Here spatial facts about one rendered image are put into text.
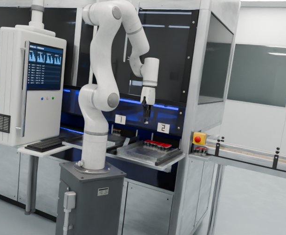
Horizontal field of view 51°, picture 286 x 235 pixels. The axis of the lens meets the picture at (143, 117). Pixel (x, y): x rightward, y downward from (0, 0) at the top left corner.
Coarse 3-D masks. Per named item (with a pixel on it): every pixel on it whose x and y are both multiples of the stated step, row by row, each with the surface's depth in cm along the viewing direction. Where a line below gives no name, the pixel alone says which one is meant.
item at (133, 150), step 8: (136, 144) 198; (120, 152) 175; (128, 152) 172; (136, 152) 184; (144, 152) 186; (152, 152) 188; (160, 152) 190; (168, 152) 180; (144, 160) 168; (152, 160) 166
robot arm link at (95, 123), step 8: (88, 88) 145; (80, 96) 147; (88, 96) 143; (80, 104) 148; (88, 104) 146; (88, 112) 147; (96, 112) 150; (88, 120) 144; (96, 120) 144; (104, 120) 147; (88, 128) 144; (96, 128) 143; (104, 128) 145
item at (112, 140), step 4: (108, 132) 229; (108, 136) 220; (112, 136) 221; (116, 136) 223; (120, 136) 225; (136, 136) 216; (108, 140) 206; (112, 140) 208; (116, 140) 209; (120, 140) 211; (124, 140) 200; (136, 140) 216; (108, 144) 191; (112, 144) 190; (116, 144) 191
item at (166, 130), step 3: (159, 123) 203; (159, 126) 203; (162, 126) 202; (165, 126) 201; (168, 126) 200; (159, 129) 203; (165, 129) 201; (168, 129) 200; (165, 132) 201; (168, 132) 200
